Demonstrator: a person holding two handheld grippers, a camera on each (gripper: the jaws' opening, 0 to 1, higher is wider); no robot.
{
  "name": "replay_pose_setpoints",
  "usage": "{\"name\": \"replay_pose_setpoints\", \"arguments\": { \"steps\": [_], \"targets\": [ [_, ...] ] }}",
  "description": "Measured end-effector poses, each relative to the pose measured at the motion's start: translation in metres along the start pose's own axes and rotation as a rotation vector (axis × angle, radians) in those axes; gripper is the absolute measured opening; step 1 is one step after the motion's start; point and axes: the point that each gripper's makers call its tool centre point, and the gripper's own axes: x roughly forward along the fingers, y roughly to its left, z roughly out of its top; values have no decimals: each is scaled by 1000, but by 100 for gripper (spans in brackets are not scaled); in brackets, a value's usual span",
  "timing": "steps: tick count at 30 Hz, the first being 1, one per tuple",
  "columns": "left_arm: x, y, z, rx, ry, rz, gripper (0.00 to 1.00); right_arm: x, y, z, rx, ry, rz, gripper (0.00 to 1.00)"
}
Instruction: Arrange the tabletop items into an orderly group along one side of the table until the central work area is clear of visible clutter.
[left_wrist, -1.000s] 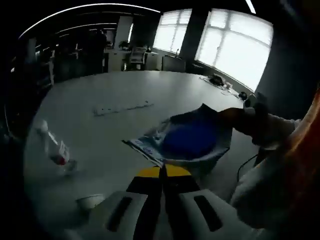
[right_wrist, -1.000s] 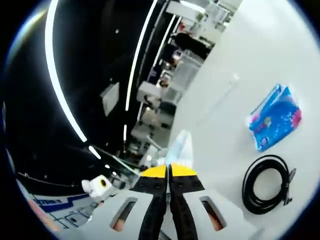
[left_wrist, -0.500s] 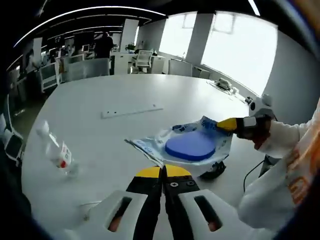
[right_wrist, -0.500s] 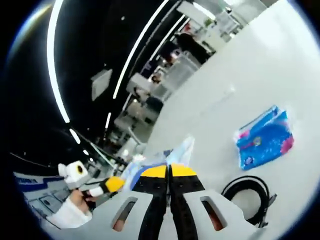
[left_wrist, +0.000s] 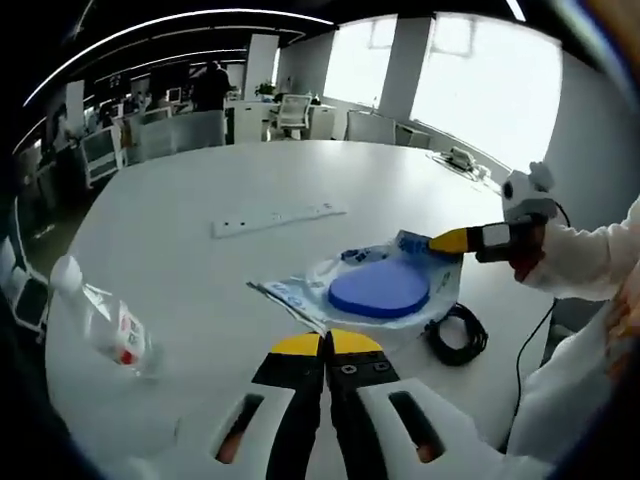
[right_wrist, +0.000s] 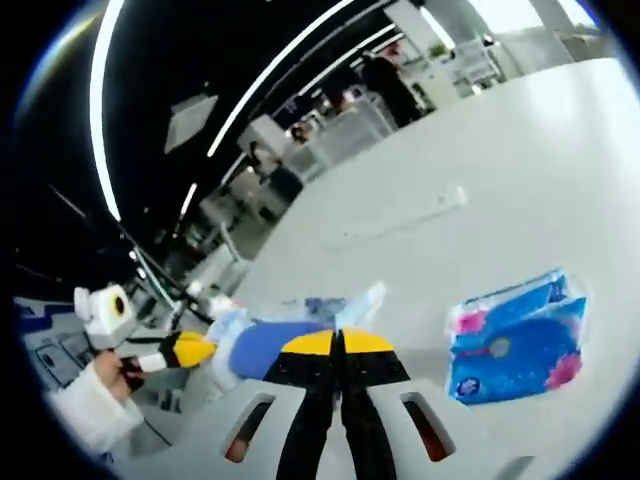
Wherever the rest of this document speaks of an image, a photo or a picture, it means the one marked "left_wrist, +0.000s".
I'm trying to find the white table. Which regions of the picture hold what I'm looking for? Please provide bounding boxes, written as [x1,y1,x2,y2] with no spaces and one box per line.
[44,138,556,480]

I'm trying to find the blue pad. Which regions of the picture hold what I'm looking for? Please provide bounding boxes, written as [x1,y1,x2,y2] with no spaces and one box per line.
[246,228,464,334]

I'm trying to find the person's right hand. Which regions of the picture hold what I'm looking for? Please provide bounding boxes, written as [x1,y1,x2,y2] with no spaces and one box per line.
[509,219,549,284]

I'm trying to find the white device with cables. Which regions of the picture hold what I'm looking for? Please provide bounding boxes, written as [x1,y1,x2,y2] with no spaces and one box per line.
[432,147,494,181]

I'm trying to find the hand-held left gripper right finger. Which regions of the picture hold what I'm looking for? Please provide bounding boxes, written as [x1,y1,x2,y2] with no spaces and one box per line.
[325,328,506,480]

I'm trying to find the grey desk partition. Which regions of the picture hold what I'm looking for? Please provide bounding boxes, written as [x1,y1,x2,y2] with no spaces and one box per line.
[137,110,224,161]

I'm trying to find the clear plastic water bottle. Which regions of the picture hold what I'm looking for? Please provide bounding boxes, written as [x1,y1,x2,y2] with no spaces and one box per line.
[49,254,166,381]

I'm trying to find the white mesh chair back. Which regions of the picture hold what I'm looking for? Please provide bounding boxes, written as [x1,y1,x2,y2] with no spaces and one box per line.
[82,127,126,184]

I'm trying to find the white mesh office chair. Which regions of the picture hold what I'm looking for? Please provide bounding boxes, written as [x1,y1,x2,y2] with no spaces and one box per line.
[276,93,311,140]

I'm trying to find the person's white jacket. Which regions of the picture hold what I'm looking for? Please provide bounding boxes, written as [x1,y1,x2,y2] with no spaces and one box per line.
[504,299,631,466]

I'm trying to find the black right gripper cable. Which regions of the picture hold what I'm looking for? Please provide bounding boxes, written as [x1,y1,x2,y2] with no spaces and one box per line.
[513,199,571,424]

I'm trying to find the white power strip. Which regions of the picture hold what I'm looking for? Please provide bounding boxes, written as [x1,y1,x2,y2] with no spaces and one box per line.
[210,202,348,241]

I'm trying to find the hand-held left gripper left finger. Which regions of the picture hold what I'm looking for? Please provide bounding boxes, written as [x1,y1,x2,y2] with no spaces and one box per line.
[127,332,326,480]

